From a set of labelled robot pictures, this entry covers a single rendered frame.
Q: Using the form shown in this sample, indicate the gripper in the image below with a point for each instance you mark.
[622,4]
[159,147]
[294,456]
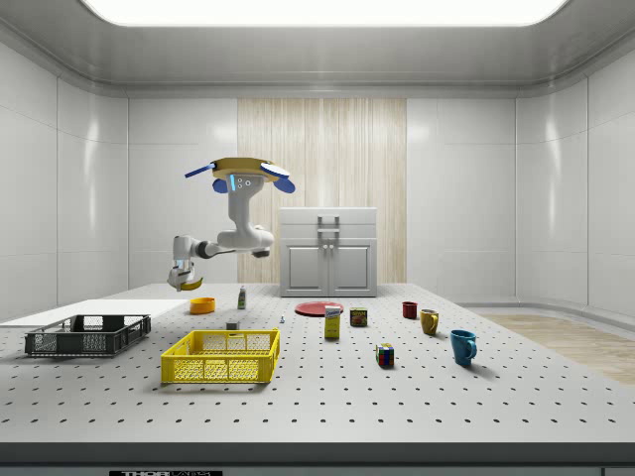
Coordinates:
[176,275]

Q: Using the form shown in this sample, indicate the banana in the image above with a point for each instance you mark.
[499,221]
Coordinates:
[193,284]

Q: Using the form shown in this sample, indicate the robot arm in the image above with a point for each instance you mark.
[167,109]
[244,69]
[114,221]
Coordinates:
[240,213]

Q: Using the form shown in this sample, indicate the yellow bowl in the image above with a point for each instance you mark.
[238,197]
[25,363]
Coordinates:
[202,307]

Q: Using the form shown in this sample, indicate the small white bottle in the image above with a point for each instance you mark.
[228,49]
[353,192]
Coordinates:
[241,300]

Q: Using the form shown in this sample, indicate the white board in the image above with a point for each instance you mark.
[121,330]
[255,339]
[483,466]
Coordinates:
[99,310]

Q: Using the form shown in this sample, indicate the yellow basket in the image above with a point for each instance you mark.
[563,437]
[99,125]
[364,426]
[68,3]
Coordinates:
[218,369]

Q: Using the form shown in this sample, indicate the red plate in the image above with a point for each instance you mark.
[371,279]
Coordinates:
[312,310]

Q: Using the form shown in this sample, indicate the dark grey basket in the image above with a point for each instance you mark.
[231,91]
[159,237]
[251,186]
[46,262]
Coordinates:
[49,342]

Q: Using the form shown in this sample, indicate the white cabinet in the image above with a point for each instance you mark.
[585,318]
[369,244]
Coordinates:
[327,268]

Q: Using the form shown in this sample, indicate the yellow and white box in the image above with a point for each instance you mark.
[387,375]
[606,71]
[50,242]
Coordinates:
[333,324]

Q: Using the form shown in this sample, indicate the flat-sided can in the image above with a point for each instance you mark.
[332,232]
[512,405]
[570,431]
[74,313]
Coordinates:
[358,318]

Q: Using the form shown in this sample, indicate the puzzle cube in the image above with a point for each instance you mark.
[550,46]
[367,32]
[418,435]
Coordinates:
[385,356]

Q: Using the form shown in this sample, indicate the red mug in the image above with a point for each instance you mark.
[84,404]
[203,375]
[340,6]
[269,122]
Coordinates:
[409,310]

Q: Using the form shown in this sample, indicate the yellow mug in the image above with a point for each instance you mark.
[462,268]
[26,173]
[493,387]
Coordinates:
[427,322]

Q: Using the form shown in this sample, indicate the blue mug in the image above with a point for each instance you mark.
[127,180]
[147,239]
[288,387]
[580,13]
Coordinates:
[462,349]

